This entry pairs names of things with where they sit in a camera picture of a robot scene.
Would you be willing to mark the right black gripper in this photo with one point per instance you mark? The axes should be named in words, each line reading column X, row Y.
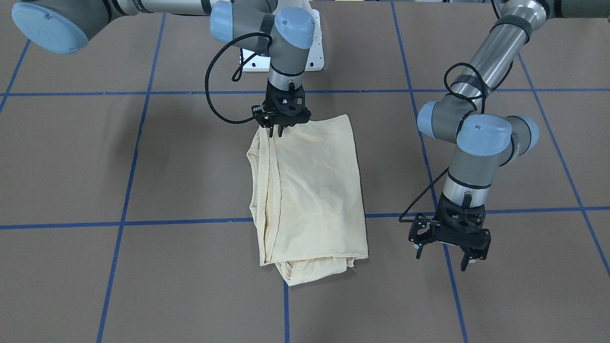
column 261, row 117

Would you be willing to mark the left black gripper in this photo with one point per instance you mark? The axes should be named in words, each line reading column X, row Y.
column 420, row 233

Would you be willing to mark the beige long-sleeve printed shirt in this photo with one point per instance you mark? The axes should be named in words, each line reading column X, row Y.
column 307, row 203

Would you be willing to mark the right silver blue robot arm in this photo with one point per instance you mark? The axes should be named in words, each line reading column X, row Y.
column 278, row 29

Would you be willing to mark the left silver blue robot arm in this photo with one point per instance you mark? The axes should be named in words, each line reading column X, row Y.
column 484, row 141

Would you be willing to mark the brown paper table cover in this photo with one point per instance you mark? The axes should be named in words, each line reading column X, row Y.
column 124, row 201

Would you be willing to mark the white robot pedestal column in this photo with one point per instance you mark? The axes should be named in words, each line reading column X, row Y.
column 289, row 58

